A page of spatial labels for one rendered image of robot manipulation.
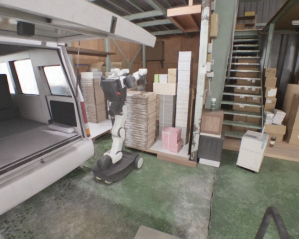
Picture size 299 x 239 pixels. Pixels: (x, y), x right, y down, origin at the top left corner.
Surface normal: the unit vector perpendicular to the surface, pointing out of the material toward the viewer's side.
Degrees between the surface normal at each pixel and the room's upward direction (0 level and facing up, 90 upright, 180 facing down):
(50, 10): 106
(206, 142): 90
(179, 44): 90
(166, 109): 90
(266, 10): 90
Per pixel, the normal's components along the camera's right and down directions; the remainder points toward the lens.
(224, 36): -0.44, 0.27
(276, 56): -0.62, 0.24
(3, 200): 0.87, 0.11
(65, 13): 0.87, 0.39
